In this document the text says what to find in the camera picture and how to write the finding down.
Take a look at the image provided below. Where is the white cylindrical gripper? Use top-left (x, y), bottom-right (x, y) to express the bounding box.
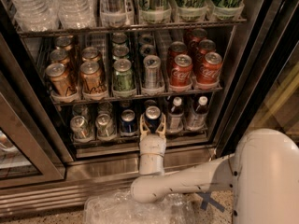
top-left (139, 114), bottom-right (166, 175)

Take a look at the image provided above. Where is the blue pepsi can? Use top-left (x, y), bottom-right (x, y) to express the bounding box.
top-left (121, 109), bottom-right (137, 133)
top-left (145, 105), bottom-right (162, 133)

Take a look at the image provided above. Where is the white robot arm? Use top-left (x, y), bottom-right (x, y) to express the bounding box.
top-left (131, 129), bottom-right (299, 224)

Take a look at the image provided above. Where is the silver slim can middle shelf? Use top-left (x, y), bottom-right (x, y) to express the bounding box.
top-left (143, 55), bottom-right (161, 89)

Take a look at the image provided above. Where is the silver can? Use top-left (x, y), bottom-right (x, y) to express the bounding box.
top-left (70, 116), bottom-right (92, 139)
top-left (95, 113), bottom-right (114, 137)

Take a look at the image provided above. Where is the green can middle shelf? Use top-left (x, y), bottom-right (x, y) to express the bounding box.
top-left (113, 59), bottom-right (135, 91)

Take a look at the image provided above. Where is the red coca-cola can front left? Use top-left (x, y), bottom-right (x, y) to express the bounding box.
top-left (170, 54), bottom-right (192, 87)

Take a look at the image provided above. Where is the red coca-cola can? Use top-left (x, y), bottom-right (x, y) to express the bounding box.
top-left (170, 54), bottom-right (192, 87)
top-left (166, 41), bottom-right (188, 75)
top-left (196, 51), bottom-right (222, 84)
top-left (194, 39), bottom-right (216, 63)

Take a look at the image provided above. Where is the silver can bottom far left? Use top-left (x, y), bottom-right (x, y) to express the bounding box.
top-left (70, 116), bottom-right (92, 139)

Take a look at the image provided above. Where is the stainless fridge base grille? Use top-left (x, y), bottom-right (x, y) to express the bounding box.
top-left (0, 147), bottom-right (219, 217)

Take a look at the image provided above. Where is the red coca-cola can front right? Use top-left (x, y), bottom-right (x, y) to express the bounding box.
top-left (196, 51), bottom-right (222, 84)

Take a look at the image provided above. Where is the gold can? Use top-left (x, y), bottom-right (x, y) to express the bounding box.
top-left (46, 63), bottom-right (77, 97)
top-left (80, 61), bottom-right (107, 94)

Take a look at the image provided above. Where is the red coca-cola can back left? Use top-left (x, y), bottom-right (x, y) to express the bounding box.
top-left (166, 41), bottom-right (188, 75)

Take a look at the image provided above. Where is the red coca-cola can back right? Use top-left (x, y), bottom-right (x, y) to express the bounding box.
top-left (194, 39), bottom-right (216, 63)

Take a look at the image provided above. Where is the gold can front far left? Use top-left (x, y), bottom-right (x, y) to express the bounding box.
top-left (46, 63), bottom-right (77, 97)

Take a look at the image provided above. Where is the open glass fridge door right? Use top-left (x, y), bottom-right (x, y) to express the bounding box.
top-left (215, 0), bottom-right (299, 157)

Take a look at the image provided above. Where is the glass fridge door left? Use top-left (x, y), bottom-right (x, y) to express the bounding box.
top-left (0, 73), bottom-right (65, 189)

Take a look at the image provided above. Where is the dark bottle white cap left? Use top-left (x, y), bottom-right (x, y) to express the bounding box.
top-left (167, 97), bottom-right (184, 130)

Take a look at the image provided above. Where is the dark bottle white cap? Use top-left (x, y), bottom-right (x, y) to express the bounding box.
top-left (186, 96), bottom-right (208, 130)
top-left (167, 97), bottom-right (184, 130)

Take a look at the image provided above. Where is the dark bottle white cap right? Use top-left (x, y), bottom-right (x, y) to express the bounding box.
top-left (186, 96), bottom-right (208, 130)

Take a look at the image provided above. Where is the clear plastic bin on floor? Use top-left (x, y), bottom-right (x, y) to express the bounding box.
top-left (83, 189), bottom-right (195, 224)

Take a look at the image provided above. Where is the blue tape cross on floor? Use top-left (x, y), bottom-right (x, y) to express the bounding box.
top-left (198, 192), bottom-right (225, 213)

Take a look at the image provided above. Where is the clear water bottle right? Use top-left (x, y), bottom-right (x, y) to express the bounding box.
top-left (58, 0), bottom-right (96, 29)

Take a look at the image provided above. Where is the clear water bottle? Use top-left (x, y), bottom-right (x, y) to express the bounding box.
top-left (12, 0), bottom-right (59, 32)
top-left (58, 0), bottom-right (96, 29)

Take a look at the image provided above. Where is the clear water bottle left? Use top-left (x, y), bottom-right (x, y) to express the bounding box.
top-left (12, 0), bottom-right (59, 32)

